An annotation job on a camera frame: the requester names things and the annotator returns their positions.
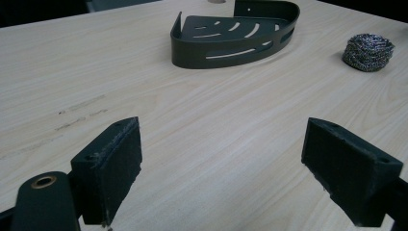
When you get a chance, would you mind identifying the black corner shower caddy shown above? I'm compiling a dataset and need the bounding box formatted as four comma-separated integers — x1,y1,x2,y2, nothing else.
169,0,301,70

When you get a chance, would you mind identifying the steel wool scouring ball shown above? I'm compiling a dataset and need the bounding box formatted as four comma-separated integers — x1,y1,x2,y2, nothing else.
341,33,395,73

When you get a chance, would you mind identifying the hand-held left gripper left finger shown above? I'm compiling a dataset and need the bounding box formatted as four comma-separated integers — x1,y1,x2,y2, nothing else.
69,115,143,227

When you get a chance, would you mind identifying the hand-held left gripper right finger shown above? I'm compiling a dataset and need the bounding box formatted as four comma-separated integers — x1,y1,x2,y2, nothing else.
300,116,404,228

